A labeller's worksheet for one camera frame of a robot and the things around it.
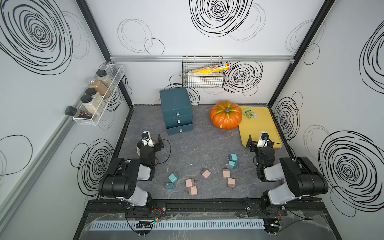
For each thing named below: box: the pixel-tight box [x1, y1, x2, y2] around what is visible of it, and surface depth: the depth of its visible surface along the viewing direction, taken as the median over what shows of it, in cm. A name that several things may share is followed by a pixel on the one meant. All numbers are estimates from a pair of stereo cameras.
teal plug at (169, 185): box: [165, 182, 174, 190], surface depth 79 cm
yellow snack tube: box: [184, 62, 231, 74], surface depth 89 cm
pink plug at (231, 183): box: [227, 177, 236, 190], surface depth 82 cm
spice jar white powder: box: [85, 87, 107, 109], surface depth 70 cm
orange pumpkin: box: [209, 100, 243, 130], surface depth 101 cm
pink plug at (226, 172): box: [222, 168, 231, 178], surface depth 86 cm
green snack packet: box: [242, 107, 258, 119], surface depth 117 cm
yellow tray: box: [238, 106, 283, 149], surface depth 108 cm
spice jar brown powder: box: [88, 78, 111, 99], surface depth 74 cm
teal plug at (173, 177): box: [168, 172, 179, 184], surface depth 84 cm
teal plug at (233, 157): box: [228, 153, 239, 162], surface depth 91 cm
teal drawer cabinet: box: [159, 87, 194, 135], surface depth 96 cm
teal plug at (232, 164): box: [228, 160, 238, 169], surface depth 88 cm
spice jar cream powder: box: [80, 94, 103, 116], surface depth 67 cm
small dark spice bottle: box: [64, 105, 93, 119], surface depth 62 cm
